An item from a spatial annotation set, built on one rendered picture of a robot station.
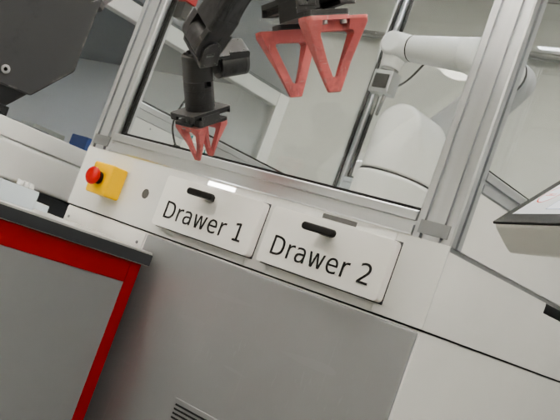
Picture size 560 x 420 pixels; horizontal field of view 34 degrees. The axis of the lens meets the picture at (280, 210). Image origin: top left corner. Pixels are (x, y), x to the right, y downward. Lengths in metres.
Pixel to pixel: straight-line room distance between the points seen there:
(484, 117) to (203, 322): 0.67
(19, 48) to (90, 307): 0.98
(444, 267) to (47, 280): 0.75
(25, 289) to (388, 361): 0.69
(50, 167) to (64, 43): 1.61
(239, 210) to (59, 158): 0.91
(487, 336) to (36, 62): 1.03
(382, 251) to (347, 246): 0.07
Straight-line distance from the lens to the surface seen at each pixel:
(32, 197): 1.87
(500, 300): 1.71
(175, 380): 1.82
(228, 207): 1.80
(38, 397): 1.87
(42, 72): 0.97
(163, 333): 1.87
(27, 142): 2.51
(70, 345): 1.87
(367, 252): 1.57
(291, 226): 1.69
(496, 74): 1.59
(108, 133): 2.17
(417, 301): 1.52
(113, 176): 2.05
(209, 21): 1.63
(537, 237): 1.12
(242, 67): 1.74
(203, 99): 1.71
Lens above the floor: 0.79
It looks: 4 degrees up
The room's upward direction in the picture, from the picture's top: 20 degrees clockwise
